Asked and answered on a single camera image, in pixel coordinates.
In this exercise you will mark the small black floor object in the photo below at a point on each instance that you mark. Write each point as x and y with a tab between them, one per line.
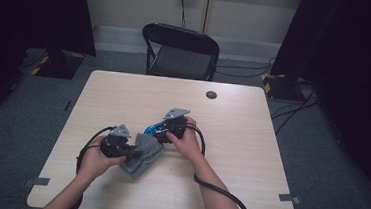
67	105

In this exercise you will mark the round grey table grommet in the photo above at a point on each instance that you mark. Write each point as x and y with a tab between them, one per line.
211	95

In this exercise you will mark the person's left hand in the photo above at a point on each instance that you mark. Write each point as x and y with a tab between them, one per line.
93	162

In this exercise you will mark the person's right hand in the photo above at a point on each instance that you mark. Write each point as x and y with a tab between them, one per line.
188	145

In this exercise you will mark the vertical wall conduit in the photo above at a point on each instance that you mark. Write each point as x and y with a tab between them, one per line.
207	9

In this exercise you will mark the grey tape strip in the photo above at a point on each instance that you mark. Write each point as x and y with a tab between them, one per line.
38	182
288	198

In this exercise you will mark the black folding chair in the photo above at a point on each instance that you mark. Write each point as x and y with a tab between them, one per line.
180	62

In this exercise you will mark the grey cloth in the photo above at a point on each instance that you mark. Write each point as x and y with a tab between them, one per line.
146	155

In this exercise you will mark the black stand base striped tape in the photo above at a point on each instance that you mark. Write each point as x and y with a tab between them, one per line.
59	67
281	88

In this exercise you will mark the dark curtain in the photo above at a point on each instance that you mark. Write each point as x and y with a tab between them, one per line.
345	47
30	5

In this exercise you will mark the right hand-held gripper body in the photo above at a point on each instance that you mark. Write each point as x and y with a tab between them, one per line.
175	127

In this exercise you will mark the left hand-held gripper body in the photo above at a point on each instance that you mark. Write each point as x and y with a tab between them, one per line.
115	145

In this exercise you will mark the blue toy car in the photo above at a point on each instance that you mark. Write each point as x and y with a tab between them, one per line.
151	130

